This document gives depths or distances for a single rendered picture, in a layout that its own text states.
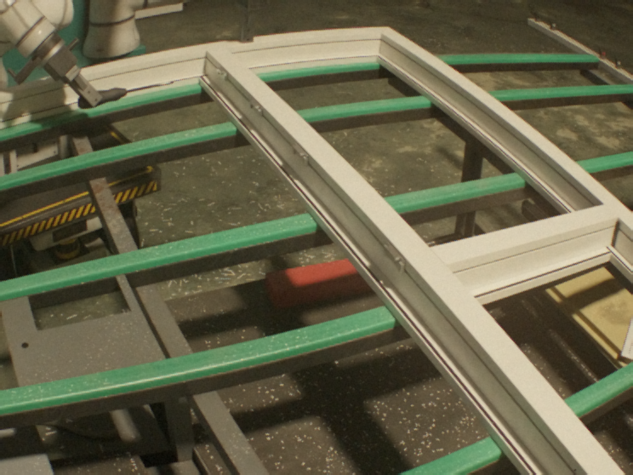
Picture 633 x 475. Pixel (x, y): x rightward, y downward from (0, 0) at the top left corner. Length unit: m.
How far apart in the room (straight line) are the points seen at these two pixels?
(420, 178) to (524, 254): 2.09
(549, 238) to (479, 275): 0.14
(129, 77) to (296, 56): 0.38
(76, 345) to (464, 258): 0.52
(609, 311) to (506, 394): 0.70
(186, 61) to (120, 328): 0.80
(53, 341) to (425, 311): 0.49
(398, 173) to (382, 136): 0.31
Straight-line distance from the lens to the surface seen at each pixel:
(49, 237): 2.47
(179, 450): 1.30
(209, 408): 1.03
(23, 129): 1.68
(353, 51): 1.92
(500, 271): 1.18
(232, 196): 3.06
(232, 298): 1.59
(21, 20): 1.56
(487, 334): 1.00
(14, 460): 1.17
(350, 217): 1.23
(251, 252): 1.26
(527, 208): 2.53
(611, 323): 1.60
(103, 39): 2.42
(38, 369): 1.06
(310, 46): 1.86
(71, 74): 1.55
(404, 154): 3.42
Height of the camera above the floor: 1.55
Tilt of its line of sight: 33 degrees down
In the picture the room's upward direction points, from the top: 3 degrees clockwise
